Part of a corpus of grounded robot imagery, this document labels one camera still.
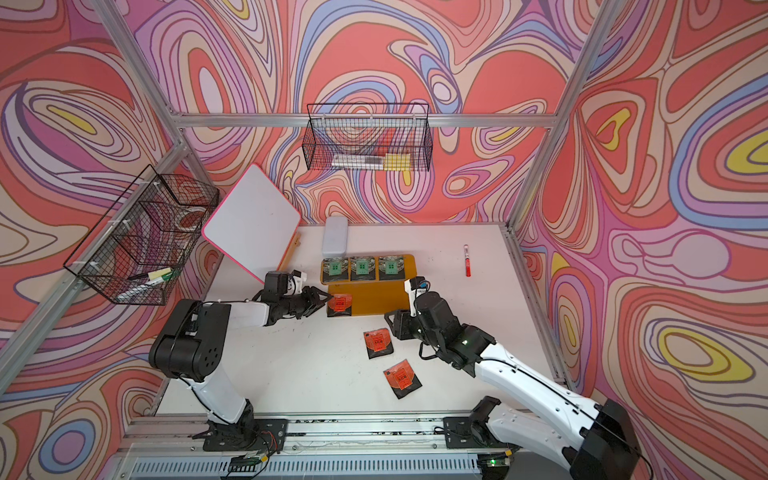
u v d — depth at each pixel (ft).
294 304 2.73
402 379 2.70
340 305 3.14
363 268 2.91
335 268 2.90
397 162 2.70
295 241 3.57
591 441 1.29
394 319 2.30
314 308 2.85
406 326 2.18
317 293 2.95
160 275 2.36
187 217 2.84
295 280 3.08
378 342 2.90
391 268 2.90
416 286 2.22
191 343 1.60
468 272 3.44
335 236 3.79
